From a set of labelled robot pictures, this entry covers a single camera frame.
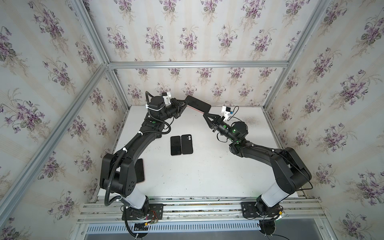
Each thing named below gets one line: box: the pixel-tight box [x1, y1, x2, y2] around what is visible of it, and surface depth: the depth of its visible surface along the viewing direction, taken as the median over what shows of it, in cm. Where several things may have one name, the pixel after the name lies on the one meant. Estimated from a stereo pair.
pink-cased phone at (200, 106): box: [186, 95, 211, 114], surface depth 80 cm
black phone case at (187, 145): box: [181, 134, 193, 155], surface depth 101 cm
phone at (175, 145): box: [170, 135, 182, 156], surface depth 100 cm
